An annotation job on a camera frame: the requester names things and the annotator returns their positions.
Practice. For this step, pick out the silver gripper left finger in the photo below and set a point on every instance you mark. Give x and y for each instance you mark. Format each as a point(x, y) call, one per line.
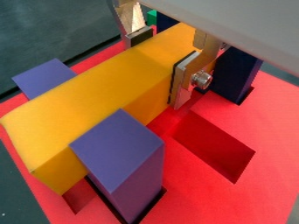
point(129, 19)

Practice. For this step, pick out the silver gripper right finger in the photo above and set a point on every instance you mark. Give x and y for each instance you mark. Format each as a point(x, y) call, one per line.
point(191, 71)

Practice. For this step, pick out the yellow long block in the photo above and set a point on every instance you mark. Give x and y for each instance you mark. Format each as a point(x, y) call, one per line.
point(131, 81)

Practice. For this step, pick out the red slotted board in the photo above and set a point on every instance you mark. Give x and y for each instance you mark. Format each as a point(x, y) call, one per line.
point(231, 169)

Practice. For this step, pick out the dark blue U block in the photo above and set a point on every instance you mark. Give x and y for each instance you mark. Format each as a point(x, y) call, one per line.
point(232, 74)

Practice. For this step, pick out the purple U block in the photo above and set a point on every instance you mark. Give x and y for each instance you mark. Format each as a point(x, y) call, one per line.
point(119, 150)

